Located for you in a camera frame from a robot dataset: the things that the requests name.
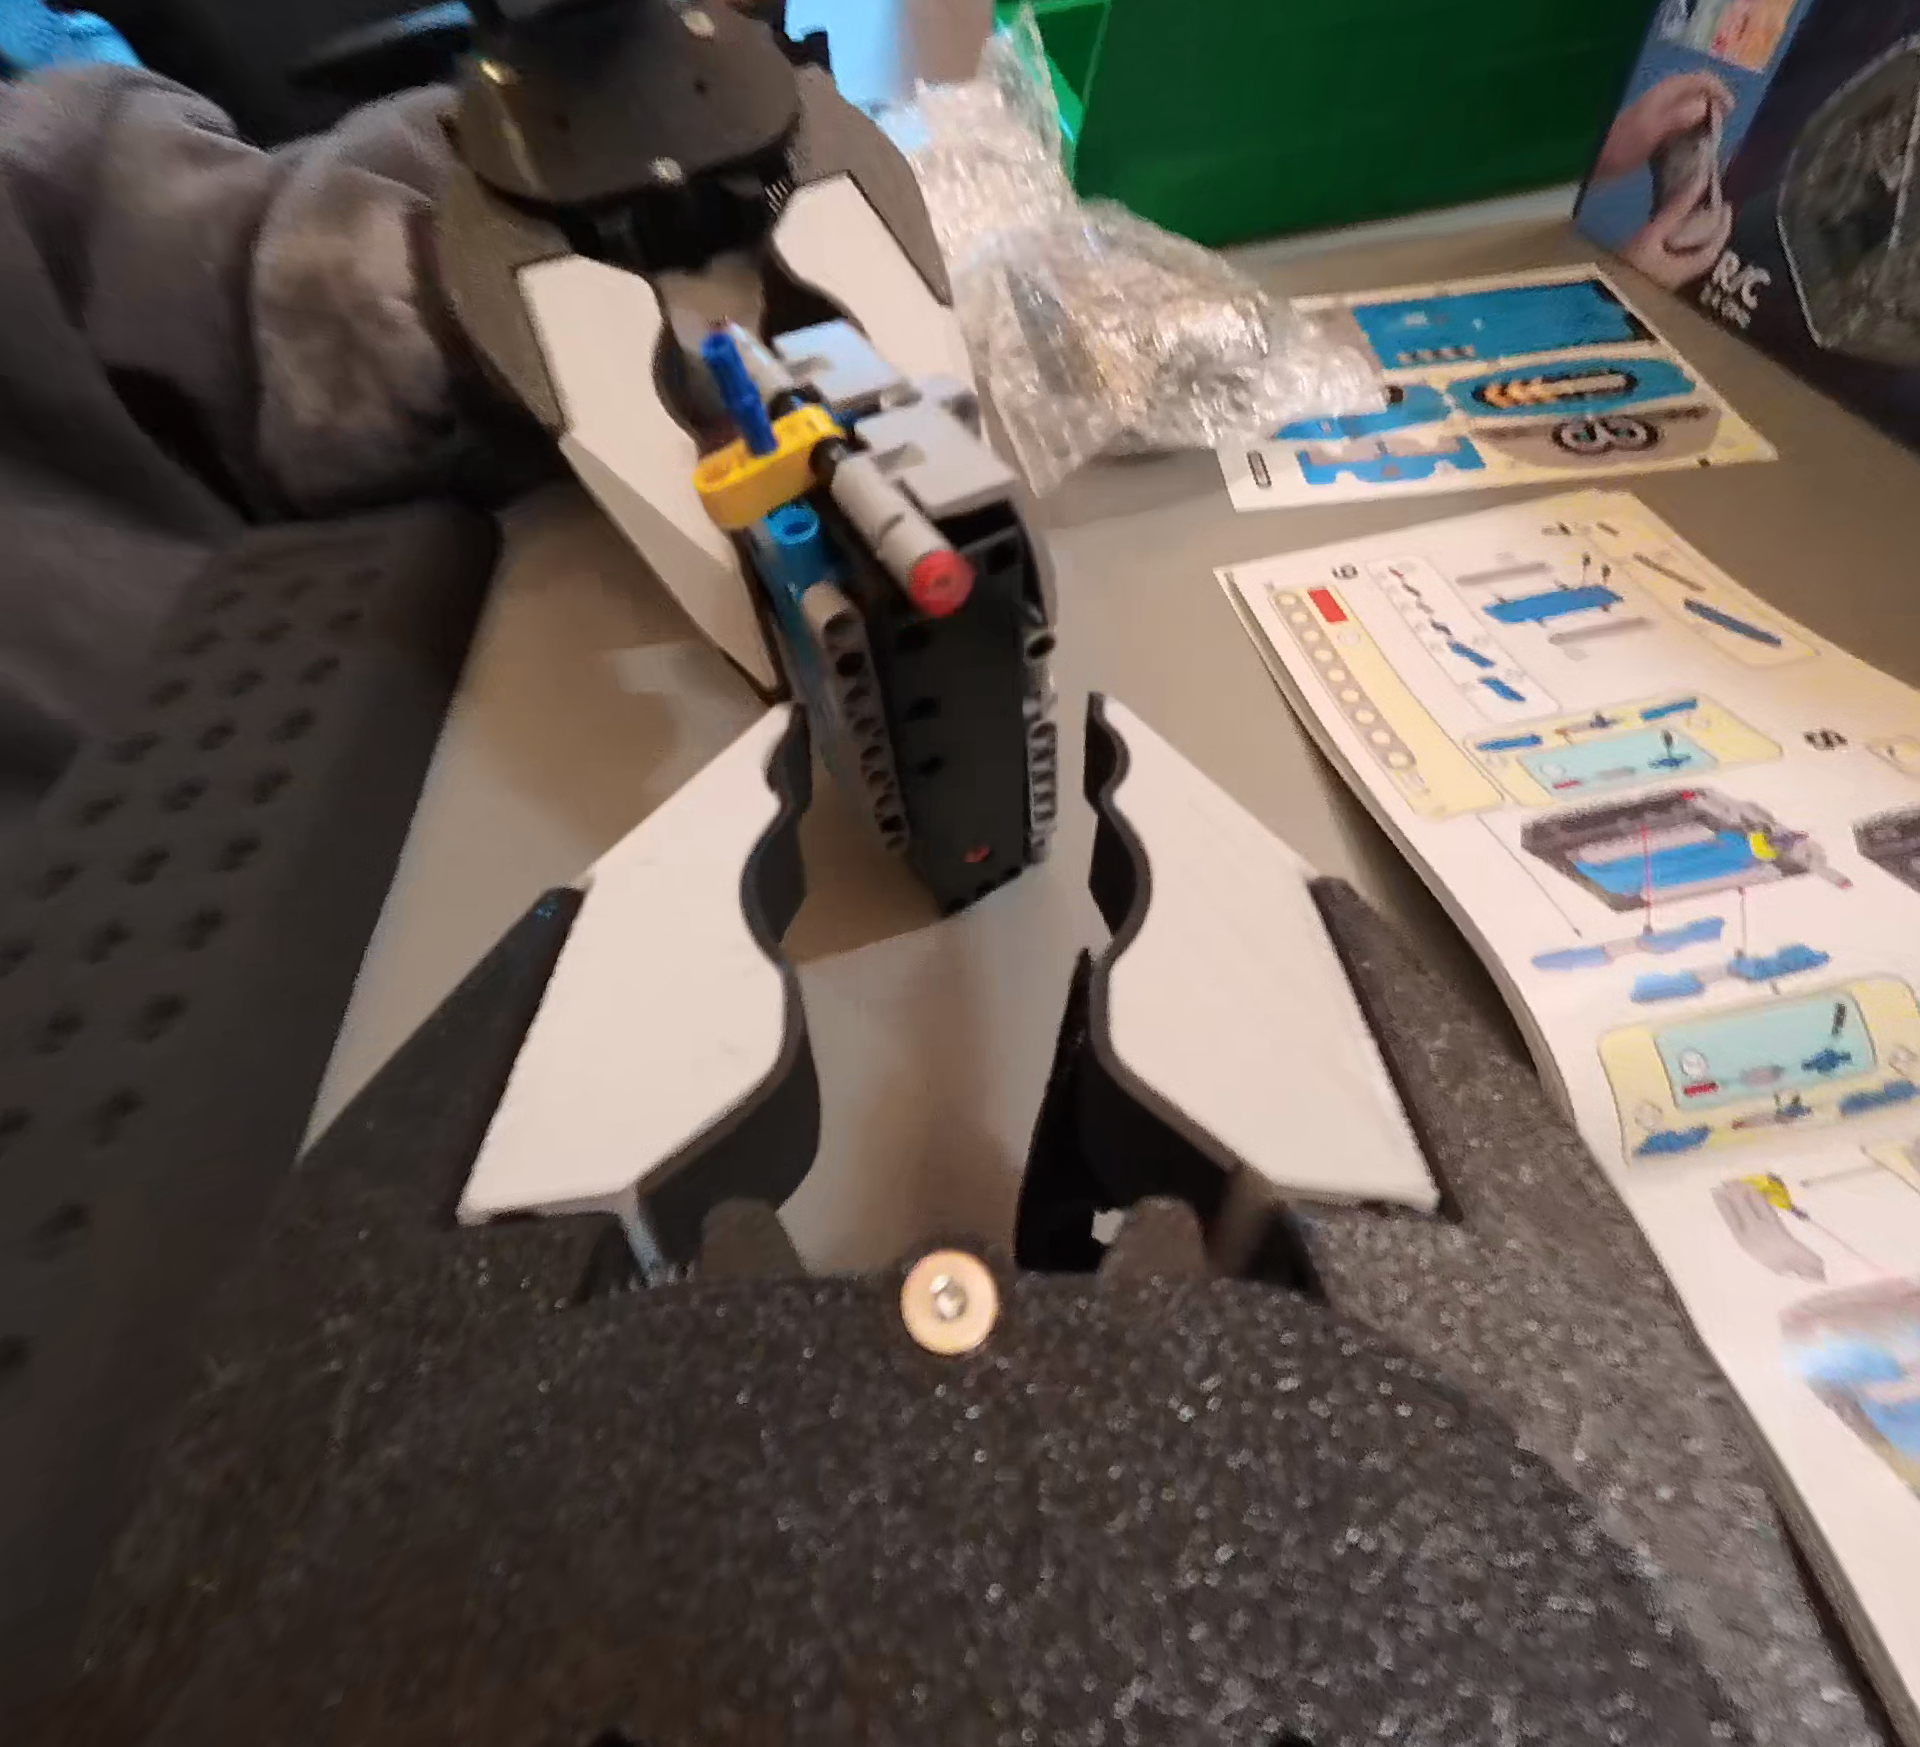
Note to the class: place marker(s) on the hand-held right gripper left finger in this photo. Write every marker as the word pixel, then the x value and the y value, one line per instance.
pixel 644 1026

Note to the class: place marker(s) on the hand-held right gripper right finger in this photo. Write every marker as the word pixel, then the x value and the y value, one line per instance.
pixel 1260 1026

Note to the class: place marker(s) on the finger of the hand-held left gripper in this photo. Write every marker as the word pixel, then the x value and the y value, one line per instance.
pixel 885 293
pixel 615 383

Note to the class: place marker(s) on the grey beam with blue connector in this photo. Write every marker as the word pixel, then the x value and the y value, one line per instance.
pixel 848 696

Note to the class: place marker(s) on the black and grey brick assembly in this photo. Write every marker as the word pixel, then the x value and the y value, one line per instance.
pixel 960 696

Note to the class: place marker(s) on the person's left forearm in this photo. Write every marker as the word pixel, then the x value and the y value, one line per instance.
pixel 180 322

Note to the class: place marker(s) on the grey desk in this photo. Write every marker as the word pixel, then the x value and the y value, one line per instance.
pixel 1139 607

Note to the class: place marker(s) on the crinkled clear plastic bag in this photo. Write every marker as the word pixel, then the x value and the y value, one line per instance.
pixel 1110 322

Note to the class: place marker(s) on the building instruction booklet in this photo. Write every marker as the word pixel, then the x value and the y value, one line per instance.
pixel 1620 878

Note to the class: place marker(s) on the black perforated pad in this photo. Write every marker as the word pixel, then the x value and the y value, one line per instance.
pixel 166 953

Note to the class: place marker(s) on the blue sticker sheet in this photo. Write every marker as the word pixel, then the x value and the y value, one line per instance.
pixel 1500 383

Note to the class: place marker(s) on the dark printed toy box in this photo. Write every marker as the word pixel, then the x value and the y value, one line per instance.
pixel 1769 127

